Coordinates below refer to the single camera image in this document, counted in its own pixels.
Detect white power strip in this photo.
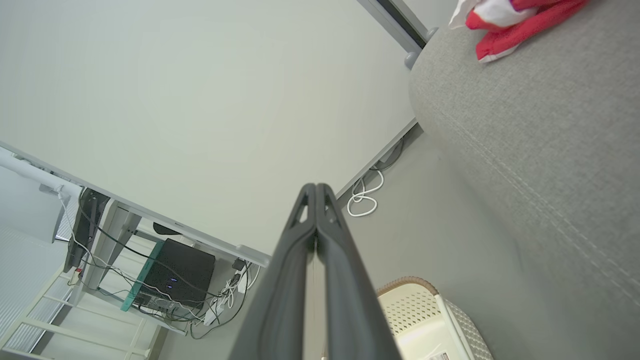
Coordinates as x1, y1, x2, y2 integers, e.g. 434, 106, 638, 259
201, 299, 226, 327

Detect coiled white floor cable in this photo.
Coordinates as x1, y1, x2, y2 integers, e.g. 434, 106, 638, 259
346, 168, 386, 219

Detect teal metal frame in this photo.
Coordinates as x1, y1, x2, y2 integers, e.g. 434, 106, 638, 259
120, 239, 166, 313

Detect white desk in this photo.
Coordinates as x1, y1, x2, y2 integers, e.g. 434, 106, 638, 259
75, 197, 211, 336

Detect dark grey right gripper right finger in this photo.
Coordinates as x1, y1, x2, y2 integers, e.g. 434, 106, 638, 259
316, 183, 404, 360

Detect red garment with white lining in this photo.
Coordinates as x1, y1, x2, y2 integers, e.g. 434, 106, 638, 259
474, 0, 591, 64

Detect grey fabric sofa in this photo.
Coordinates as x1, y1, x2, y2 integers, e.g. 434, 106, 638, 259
408, 0, 640, 360

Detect beige perforated laundry basket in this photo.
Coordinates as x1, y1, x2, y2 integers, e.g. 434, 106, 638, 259
376, 276, 495, 360

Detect narrow white partition panel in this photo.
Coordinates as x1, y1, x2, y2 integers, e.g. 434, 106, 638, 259
402, 0, 464, 31

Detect wide white partition panel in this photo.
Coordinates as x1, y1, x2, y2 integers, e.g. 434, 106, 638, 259
0, 0, 419, 267

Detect black floor cable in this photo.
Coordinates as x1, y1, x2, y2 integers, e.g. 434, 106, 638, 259
369, 136, 407, 172

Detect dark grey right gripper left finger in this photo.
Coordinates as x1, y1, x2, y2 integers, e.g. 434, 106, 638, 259
227, 183, 318, 360

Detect red garment with white stripes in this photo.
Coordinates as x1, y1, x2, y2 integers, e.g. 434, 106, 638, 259
448, 0, 532, 30

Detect black computer tower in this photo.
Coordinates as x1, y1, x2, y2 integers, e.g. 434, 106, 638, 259
133, 238, 217, 310

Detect grey partition foot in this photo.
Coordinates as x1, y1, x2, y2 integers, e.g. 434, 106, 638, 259
403, 27, 440, 71

